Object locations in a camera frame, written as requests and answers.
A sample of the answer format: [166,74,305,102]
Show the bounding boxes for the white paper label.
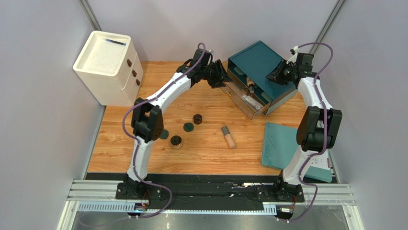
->
[312,149,330,170]

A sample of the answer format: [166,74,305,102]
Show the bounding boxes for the clear plastic bottle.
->
[241,94,263,111]

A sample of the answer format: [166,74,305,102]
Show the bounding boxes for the transparent smoky drawer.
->
[222,72,272,120]

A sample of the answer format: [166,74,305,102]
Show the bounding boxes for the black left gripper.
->
[201,59,234,89]

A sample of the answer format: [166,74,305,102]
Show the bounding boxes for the white three-drawer cabinet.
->
[73,31,143,107]

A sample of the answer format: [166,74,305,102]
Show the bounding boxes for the black pen on cabinet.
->
[105,39,126,46]

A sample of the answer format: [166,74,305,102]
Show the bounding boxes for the dark green round disc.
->
[159,129,169,139]

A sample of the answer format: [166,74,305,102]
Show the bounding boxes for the black-lid powder jar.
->
[170,135,183,150]

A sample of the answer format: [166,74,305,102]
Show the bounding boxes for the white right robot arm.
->
[266,51,342,201]

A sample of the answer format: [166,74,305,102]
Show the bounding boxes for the brown foundation bottle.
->
[246,77,255,94]

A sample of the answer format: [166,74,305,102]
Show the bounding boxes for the green round compact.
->
[183,122,194,132]

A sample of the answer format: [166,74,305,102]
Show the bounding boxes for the teal drawer organizer box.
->
[227,41,297,116]

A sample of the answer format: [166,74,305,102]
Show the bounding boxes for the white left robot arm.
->
[115,43,232,199]

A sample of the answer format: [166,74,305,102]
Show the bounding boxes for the teal flat box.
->
[261,122,332,183]

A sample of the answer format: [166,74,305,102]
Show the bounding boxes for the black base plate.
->
[115,182,305,203]

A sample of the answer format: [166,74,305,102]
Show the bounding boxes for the beige foundation tube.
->
[221,126,237,149]

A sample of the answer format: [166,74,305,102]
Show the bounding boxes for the dark brown small jar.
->
[193,114,203,125]

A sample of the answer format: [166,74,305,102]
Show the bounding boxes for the aluminium mounting rail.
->
[68,180,356,215]

